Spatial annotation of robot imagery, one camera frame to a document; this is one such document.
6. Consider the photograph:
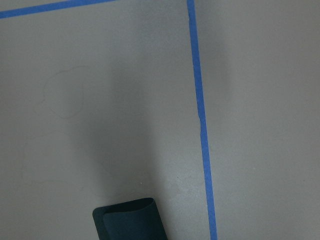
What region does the black mouse pad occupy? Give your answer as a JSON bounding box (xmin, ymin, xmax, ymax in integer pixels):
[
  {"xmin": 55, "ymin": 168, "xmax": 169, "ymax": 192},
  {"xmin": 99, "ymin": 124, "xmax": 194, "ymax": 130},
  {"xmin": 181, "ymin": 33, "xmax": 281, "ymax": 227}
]
[{"xmin": 92, "ymin": 197, "xmax": 168, "ymax": 240}]

